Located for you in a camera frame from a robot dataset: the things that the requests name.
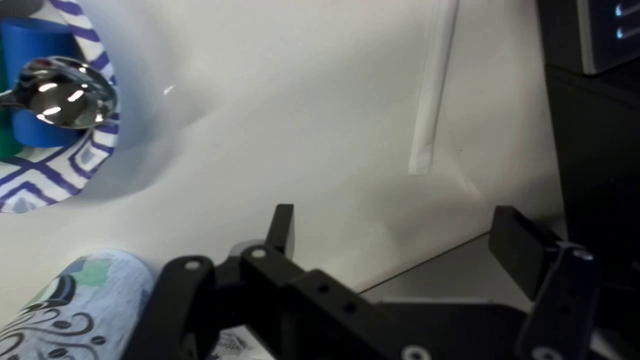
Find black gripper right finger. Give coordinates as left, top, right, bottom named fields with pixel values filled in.
left=491, top=206, right=599, bottom=360

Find black coffee machine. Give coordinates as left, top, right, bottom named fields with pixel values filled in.
left=538, top=0, right=640, bottom=304

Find blue patterned paper plate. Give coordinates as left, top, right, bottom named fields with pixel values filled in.
left=0, top=0, right=121, bottom=215

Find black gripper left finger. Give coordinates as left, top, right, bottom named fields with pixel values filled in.
left=122, top=204, right=400, bottom=360

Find metal spoon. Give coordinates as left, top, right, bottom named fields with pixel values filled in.
left=0, top=56, right=118, bottom=131

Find patterned paper coffee cup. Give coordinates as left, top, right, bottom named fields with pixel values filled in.
left=0, top=251, right=154, bottom=360

